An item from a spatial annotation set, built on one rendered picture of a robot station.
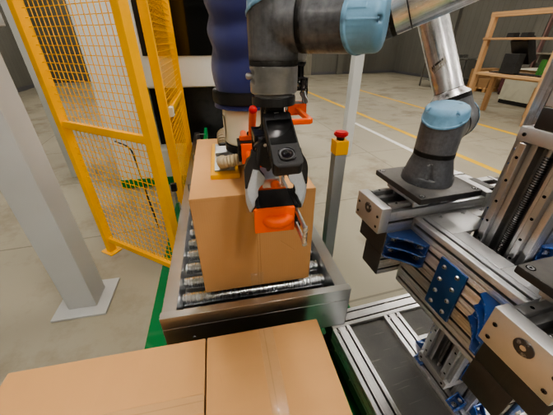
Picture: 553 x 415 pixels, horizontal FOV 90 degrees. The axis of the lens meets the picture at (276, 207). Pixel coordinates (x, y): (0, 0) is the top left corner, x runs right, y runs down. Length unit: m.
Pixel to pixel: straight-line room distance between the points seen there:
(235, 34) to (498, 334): 0.96
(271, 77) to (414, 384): 1.31
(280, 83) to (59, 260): 1.69
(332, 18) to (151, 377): 1.01
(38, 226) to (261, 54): 1.57
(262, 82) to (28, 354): 1.93
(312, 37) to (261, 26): 0.07
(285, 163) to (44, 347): 1.87
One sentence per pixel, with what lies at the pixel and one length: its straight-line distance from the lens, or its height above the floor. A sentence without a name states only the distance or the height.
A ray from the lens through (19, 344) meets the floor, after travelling 2.20.
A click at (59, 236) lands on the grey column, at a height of 0.55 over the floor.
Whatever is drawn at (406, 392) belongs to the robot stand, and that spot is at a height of 0.21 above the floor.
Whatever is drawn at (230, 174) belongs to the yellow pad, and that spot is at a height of 1.03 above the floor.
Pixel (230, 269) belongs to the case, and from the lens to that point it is 1.04.
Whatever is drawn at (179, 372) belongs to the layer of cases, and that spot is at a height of 0.54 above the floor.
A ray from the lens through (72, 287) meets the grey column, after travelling 2.06.
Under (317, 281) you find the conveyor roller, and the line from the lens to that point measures 1.24.
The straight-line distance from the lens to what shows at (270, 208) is 0.49.
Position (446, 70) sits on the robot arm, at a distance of 1.06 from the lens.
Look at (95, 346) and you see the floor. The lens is 1.95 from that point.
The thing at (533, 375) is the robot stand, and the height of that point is 0.93.
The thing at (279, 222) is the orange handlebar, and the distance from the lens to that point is 0.49.
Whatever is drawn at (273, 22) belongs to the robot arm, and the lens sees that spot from 0.44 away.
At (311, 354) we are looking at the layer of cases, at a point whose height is 0.54.
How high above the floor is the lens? 1.42
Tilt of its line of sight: 31 degrees down
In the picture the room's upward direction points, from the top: straight up
